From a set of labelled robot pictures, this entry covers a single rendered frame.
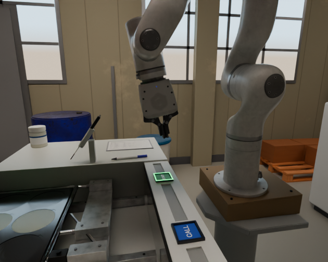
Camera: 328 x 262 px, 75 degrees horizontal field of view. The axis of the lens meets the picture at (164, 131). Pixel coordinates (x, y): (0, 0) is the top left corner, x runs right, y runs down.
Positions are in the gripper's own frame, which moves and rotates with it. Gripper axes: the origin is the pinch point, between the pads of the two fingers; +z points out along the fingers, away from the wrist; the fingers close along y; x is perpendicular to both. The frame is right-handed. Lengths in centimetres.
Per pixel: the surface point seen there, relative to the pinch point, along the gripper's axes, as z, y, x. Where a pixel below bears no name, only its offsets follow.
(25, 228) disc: 13.4, -41.0, -9.5
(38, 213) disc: 13.5, -40.4, -2.9
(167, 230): 14.4, -7.2, -24.3
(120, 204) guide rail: 24.6, -20.0, 8.0
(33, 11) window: -117, -89, 244
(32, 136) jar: -1, -53, 41
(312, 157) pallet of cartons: 135, 219, 171
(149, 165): 14.5, -6.2, 11.8
